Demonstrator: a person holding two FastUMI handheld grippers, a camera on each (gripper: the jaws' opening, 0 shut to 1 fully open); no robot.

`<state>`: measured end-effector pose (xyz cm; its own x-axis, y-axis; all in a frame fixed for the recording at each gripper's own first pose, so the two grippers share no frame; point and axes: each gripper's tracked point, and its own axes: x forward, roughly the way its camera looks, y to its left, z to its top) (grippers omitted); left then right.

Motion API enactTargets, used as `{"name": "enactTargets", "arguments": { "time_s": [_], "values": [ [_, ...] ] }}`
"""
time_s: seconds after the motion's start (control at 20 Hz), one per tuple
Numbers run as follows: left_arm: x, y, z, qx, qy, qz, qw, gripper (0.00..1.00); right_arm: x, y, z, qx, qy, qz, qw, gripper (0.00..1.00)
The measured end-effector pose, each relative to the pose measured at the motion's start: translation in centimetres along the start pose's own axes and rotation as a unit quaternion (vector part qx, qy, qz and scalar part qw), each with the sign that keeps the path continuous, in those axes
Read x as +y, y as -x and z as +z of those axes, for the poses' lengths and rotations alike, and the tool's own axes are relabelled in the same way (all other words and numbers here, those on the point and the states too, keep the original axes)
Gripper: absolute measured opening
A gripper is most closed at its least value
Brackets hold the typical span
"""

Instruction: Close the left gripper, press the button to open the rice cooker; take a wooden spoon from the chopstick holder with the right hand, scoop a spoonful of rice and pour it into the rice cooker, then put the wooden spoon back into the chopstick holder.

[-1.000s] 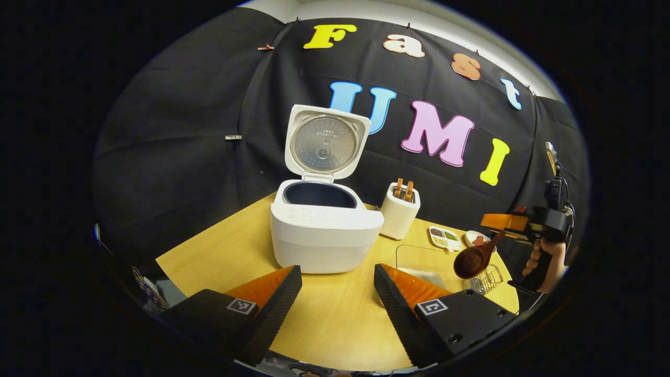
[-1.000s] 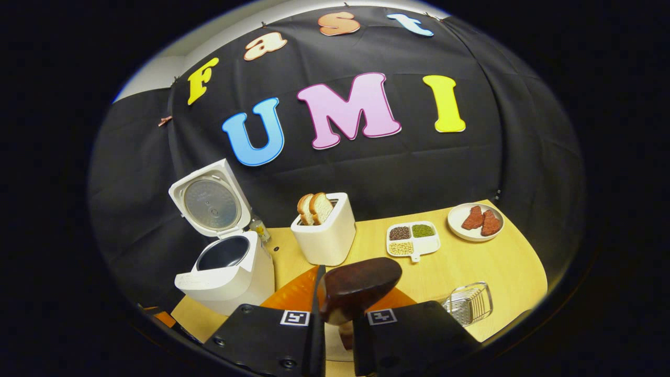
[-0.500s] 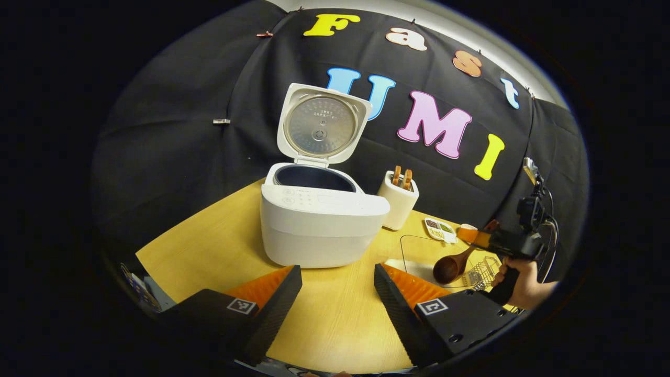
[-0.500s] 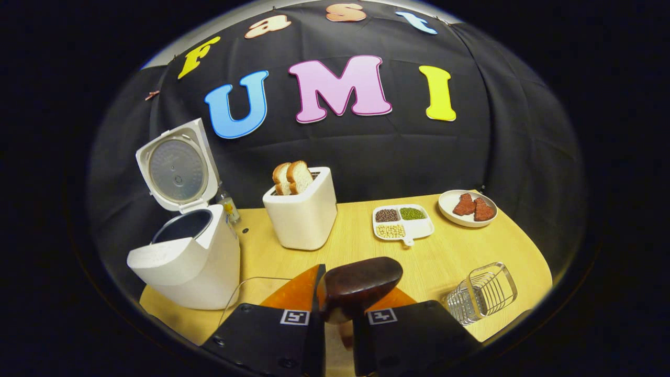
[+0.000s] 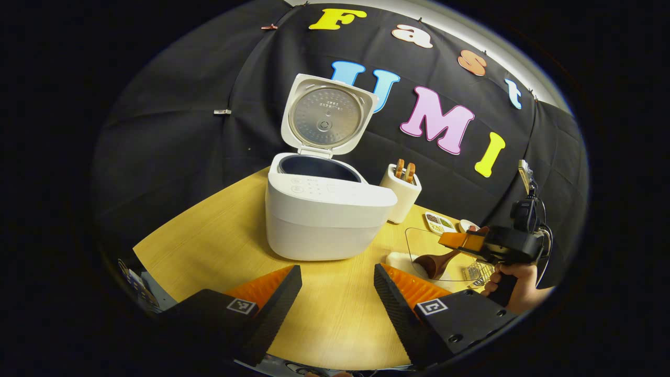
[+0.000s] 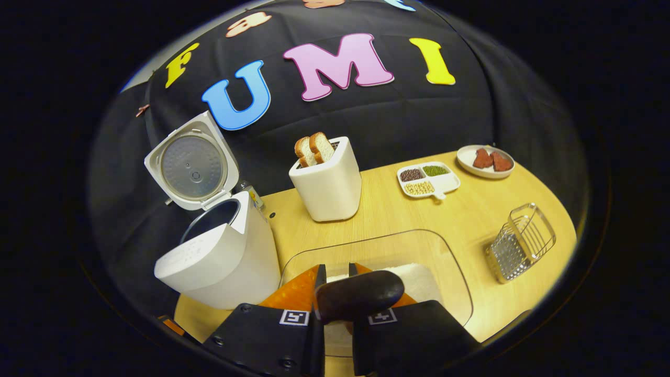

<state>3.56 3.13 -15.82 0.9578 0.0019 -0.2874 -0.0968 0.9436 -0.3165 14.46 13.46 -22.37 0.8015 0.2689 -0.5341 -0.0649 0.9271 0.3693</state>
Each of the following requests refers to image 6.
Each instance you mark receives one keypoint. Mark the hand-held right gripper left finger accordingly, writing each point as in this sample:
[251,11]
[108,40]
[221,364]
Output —
[315,345]

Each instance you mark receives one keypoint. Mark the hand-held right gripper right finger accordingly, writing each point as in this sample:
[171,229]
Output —
[413,335]

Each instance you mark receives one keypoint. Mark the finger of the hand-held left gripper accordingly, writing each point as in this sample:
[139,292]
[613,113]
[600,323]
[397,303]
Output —
[172,327]

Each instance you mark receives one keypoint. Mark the dark wooden spoon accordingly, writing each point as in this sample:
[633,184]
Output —
[361,296]

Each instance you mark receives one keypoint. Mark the white rice cooker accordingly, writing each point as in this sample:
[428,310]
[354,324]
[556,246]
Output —
[225,262]

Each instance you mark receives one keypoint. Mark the clear plastic container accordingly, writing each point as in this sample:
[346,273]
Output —
[450,293]

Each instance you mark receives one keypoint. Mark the pile of yellow soybeans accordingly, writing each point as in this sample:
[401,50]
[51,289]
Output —
[419,188]

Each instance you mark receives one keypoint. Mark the white divided dish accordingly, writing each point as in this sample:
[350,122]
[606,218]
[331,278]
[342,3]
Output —
[445,183]

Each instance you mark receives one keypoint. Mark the small glass bottle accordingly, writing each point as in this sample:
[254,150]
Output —
[253,195]

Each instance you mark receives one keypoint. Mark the white toaster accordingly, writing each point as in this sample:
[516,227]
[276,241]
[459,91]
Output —
[330,188]

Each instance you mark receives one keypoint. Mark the pile of brown beans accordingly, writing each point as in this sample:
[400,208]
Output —
[412,174]

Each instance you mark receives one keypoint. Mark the pile of green beans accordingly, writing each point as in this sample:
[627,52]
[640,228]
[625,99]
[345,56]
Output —
[435,170]

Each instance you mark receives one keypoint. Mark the white round plate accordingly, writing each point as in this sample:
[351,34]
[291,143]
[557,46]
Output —
[466,159]

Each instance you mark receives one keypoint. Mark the red meat slice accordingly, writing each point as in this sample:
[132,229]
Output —
[501,162]
[482,158]

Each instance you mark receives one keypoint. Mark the toasted bread slice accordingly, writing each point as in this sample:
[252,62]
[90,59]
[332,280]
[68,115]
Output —
[322,147]
[304,153]

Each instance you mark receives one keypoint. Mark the copper clip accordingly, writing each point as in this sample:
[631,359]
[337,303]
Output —
[142,110]

